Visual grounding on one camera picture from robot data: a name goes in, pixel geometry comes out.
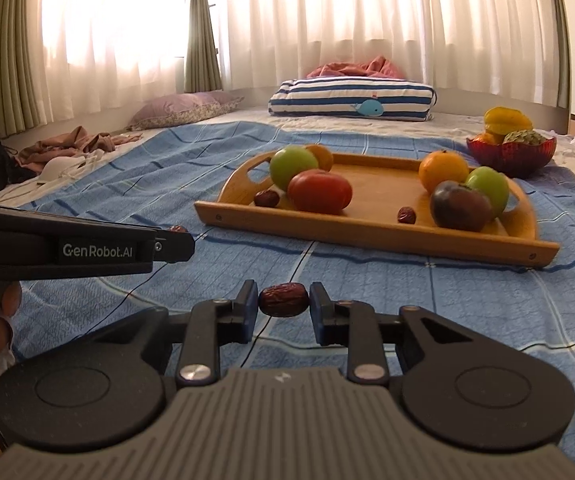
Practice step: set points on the pinkish brown clothes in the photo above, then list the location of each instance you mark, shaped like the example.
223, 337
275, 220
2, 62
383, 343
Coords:
67, 145

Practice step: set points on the green sugar apple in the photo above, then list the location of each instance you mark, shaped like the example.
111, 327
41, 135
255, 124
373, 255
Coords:
525, 136

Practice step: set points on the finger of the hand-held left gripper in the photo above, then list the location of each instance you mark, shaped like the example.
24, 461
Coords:
177, 249

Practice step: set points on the white garment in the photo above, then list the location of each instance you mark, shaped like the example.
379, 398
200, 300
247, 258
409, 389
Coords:
62, 167

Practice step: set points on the small orange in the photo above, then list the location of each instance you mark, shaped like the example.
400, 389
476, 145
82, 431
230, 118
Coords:
487, 139

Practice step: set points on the blue checked blanket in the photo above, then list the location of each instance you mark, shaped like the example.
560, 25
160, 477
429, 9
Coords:
367, 300

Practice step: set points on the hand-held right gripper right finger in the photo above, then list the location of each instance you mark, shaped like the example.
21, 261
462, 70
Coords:
317, 315

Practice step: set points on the red date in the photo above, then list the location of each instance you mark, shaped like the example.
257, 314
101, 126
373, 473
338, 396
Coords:
178, 229
284, 301
266, 199
407, 215

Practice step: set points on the green tied curtain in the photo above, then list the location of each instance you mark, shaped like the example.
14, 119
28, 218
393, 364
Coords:
202, 35

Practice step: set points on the red tomato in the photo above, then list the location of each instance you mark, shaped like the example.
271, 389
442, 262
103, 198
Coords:
317, 192

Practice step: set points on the purple pillow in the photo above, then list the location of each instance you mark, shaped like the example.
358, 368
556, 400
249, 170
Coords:
182, 107

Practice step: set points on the wooden tray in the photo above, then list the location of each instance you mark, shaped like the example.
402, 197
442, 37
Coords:
382, 195

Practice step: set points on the pink cloth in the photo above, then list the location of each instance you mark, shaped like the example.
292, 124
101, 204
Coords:
367, 67

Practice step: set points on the dark purple tomato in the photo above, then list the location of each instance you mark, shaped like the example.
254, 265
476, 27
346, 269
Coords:
460, 207

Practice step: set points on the striped blue white pillow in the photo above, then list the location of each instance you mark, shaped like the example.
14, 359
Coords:
347, 92

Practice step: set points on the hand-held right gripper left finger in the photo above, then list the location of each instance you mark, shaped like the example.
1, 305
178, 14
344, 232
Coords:
248, 315

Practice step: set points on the white sheer curtain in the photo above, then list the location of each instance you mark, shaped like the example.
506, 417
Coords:
367, 10
107, 35

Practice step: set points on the yellow starfruit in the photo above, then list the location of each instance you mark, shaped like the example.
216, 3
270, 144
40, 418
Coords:
507, 120

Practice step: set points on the red glass bowl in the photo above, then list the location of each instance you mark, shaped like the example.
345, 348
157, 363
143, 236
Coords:
512, 160

